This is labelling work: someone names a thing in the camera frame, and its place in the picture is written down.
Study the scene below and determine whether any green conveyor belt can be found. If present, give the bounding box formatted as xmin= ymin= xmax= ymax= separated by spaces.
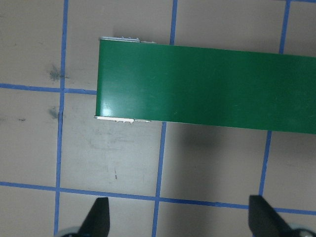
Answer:
xmin=93 ymin=36 xmax=316 ymax=135

